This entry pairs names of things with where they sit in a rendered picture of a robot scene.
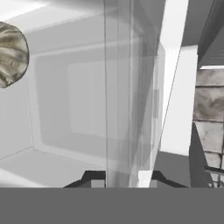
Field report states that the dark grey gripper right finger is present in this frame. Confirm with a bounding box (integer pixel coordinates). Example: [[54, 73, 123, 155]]
[[137, 170, 188, 189]]

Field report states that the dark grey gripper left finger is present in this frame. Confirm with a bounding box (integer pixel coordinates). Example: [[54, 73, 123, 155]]
[[63, 170, 107, 189]]

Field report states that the clear plastic tupperware container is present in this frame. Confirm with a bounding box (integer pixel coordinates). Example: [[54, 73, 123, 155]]
[[0, 0, 168, 189]]

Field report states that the dark grey fridge door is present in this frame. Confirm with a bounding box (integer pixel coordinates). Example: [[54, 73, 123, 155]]
[[197, 0, 224, 70]]

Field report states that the beige brown dumpling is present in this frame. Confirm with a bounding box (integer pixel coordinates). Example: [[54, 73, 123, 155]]
[[0, 21, 31, 89]]

